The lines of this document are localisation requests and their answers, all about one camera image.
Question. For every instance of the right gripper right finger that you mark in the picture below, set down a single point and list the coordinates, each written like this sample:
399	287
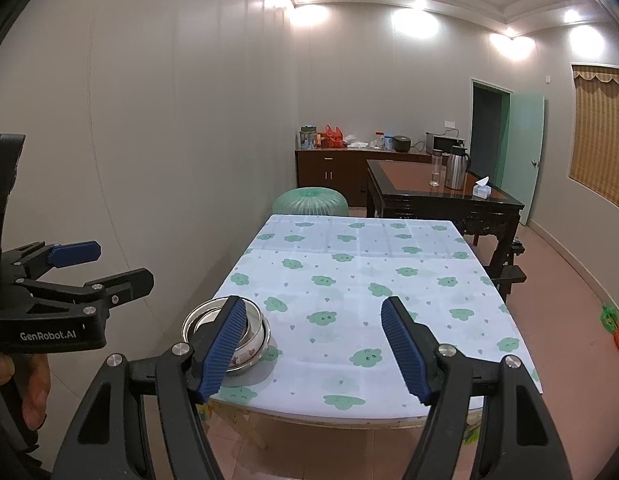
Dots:
414	350

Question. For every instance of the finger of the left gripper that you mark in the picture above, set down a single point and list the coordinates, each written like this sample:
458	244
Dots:
74	254
115	290

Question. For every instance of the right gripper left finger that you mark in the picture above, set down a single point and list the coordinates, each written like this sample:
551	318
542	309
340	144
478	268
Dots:
214	345

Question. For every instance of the large steel bowl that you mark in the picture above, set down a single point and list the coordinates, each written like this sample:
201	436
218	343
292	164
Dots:
244	367

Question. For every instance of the person's left hand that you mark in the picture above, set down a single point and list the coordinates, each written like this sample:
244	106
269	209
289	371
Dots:
33	386

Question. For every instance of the green cloud pattern tablecloth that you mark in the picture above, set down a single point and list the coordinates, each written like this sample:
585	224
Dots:
321	283

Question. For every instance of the dark wooden table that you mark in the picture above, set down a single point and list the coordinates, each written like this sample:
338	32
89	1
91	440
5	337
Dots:
402	190

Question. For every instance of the green plastic stool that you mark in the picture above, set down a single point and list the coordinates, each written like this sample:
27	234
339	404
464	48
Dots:
312	201

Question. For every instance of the tissue box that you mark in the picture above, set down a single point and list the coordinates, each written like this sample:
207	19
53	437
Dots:
482	189

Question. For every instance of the glass bottle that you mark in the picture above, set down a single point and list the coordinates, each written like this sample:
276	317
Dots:
436	165

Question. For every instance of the steel kettle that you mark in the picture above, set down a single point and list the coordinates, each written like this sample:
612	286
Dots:
457	164

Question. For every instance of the dark wooden sideboard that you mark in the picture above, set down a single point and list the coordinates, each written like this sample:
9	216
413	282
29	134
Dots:
344	170

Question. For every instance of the orange green floor toy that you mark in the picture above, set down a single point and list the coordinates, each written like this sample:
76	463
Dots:
609	319

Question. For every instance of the black rice cooker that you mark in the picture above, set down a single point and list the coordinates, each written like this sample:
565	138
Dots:
401	144

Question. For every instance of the green door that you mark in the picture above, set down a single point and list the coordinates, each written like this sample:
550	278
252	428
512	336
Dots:
525	138

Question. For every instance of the orange plastic bag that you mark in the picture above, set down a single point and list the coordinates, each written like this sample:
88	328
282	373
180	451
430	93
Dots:
331	138

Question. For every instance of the bamboo window blind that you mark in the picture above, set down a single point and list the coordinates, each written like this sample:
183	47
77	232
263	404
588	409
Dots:
595	157

